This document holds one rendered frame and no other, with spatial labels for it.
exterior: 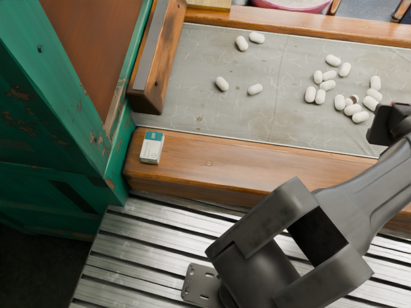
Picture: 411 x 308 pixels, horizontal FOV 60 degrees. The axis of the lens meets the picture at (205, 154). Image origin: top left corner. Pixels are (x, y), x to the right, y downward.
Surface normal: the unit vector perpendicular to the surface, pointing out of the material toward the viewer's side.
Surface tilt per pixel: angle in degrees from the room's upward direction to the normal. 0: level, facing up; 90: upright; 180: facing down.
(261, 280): 9
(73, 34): 90
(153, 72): 67
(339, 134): 0
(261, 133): 0
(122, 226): 0
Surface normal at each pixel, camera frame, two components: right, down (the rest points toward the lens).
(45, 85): 0.99, 0.14
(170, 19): 0.90, -0.04
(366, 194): 0.28, -0.56
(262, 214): -0.59, 0.05
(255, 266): -0.14, -0.33
